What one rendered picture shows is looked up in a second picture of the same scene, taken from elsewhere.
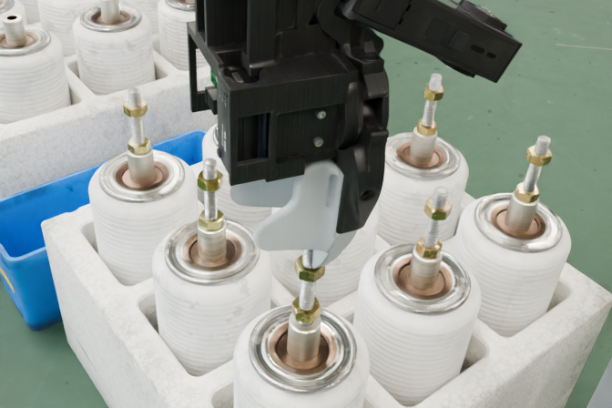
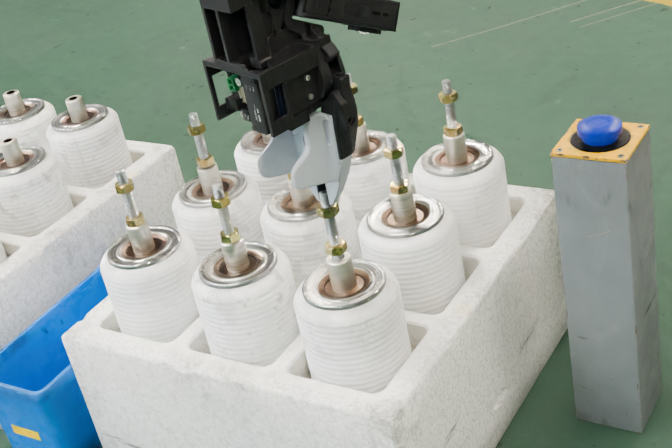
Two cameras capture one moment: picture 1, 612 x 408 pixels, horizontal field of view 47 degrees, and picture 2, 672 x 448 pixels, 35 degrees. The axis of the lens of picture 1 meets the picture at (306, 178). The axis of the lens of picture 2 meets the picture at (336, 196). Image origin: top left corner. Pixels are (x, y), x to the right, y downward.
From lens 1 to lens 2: 0.51 m
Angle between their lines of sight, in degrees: 14
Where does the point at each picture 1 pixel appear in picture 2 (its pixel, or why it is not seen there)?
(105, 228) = (132, 300)
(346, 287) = not seen: hidden behind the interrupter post
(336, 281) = not seen: hidden behind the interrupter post
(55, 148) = (16, 298)
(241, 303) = (280, 289)
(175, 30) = (76, 152)
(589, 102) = (487, 84)
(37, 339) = not seen: outside the picture
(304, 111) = (297, 79)
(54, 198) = (34, 346)
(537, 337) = (511, 237)
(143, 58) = (60, 187)
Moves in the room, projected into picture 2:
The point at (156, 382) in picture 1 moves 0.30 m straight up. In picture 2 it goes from (240, 380) to (153, 81)
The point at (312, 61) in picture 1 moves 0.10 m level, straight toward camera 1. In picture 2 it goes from (291, 49) to (332, 92)
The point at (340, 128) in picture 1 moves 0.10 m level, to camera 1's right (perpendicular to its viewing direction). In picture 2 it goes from (320, 84) to (437, 48)
